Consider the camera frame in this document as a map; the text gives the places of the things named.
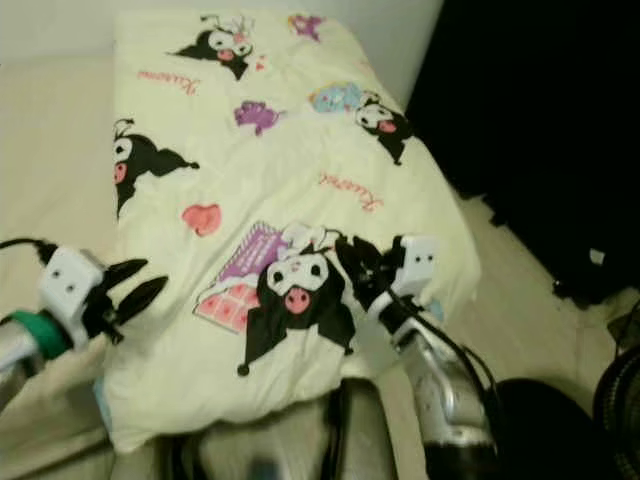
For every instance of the bed mattress with cream sheet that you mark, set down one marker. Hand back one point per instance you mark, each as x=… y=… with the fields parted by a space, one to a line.
x=50 y=160

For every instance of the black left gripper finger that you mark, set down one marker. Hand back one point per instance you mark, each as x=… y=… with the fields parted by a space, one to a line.
x=128 y=270
x=145 y=297

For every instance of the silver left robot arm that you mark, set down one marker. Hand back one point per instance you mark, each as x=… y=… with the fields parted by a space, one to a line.
x=25 y=345

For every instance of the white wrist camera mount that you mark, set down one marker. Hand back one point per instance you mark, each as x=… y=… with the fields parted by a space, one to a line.
x=70 y=280
x=420 y=262

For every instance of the grey robot right leg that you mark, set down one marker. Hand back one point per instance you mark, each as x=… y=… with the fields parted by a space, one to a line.
x=375 y=440

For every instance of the dark wardrobe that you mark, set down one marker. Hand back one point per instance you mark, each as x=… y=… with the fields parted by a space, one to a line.
x=530 y=100

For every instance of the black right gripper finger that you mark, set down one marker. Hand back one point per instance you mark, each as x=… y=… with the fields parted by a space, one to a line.
x=360 y=277
x=373 y=256

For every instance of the black rounded object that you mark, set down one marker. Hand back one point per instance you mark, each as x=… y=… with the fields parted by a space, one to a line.
x=545 y=440

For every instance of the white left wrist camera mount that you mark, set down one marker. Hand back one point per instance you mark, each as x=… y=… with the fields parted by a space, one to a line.
x=70 y=280

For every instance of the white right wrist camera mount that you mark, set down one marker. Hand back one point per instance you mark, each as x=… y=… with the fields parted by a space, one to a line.
x=420 y=262

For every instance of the cream cartoon print quilt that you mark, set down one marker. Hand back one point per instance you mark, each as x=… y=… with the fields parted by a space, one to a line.
x=220 y=170

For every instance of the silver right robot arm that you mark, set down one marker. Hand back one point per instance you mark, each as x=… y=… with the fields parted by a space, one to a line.
x=445 y=385

